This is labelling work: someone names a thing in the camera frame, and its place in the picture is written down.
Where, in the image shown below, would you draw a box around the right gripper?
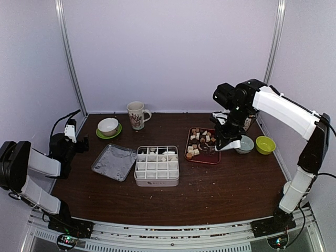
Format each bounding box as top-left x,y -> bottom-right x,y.
214,103 -> 251,150

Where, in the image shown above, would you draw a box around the white handled tongs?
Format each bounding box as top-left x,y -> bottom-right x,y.
202,140 -> 241,155

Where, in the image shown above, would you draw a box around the bunny tin lid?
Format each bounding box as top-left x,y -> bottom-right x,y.
91,144 -> 137,182

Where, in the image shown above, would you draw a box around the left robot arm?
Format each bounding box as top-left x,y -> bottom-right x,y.
1,118 -> 89,233

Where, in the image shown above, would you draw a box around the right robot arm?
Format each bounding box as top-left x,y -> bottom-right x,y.
211,79 -> 333,232

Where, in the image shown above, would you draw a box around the red chocolate tray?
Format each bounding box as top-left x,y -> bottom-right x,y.
184,127 -> 221,165

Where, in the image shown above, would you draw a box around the yellow inside floral mug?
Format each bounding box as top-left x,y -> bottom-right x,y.
243,115 -> 256,132

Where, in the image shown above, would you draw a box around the grey blue small bowl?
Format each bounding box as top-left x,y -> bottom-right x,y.
236,135 -> 255,154

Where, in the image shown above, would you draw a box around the green saucer plate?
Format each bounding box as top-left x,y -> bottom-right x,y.
96,123 -> 122,139

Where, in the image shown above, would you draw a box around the green small bowl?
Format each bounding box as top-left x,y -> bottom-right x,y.
256,136 -> 276,155

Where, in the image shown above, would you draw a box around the white ceramic bowl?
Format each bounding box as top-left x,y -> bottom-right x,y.
98,118 -> 119,137

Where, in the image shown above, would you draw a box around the seashell coral mug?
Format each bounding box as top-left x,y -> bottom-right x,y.
127,101 -> 152,130

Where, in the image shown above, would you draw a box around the white cup near base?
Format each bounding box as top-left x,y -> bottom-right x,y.
282,181 -> 291,195

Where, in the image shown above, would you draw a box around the tin box with dividers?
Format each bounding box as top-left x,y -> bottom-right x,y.
134,145 -> 180,187

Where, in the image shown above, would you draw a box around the front aluminium rail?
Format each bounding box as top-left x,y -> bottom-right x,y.
20,204 -> 326,252

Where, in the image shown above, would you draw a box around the right aluminium frame post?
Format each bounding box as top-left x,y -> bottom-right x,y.
264,0 -> 286,84

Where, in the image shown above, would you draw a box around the aluminium frame post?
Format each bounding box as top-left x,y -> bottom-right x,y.
55,0 -> 88,117
264,0 -> 286,84

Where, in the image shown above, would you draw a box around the left aluminium frame post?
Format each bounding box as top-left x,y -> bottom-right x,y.
55,0 -> 88,117

